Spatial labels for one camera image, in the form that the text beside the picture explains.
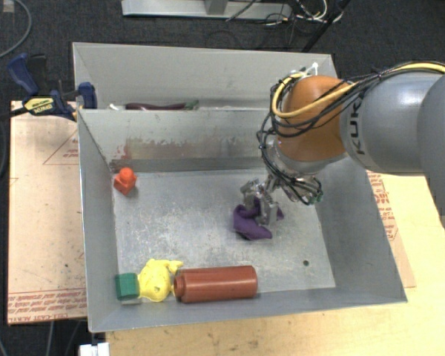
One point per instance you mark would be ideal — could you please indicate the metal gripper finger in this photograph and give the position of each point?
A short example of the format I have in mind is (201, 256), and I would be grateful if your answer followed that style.
(270, 210)
(249, 195)

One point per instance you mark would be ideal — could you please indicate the purple cloth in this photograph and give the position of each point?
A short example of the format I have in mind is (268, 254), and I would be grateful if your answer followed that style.
(248, 226)

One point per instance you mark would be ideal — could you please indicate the grey metal bin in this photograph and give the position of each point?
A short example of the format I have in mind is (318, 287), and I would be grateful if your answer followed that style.
(207, 198)

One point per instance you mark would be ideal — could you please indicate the red-brown plastic bottle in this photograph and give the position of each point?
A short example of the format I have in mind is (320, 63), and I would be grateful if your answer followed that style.
(216, 284)

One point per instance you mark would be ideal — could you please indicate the orange toy block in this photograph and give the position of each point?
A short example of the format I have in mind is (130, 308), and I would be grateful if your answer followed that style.
(125, 180)

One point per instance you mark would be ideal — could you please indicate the yellow toy animal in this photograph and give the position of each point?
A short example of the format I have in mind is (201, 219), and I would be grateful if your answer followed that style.
(157, 280)

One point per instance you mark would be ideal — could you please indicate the green cube block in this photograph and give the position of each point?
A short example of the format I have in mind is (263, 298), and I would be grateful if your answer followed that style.
(127, 286)

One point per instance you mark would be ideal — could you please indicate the brown cardboard board red print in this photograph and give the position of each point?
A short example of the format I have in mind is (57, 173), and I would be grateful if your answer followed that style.
(44, 217)

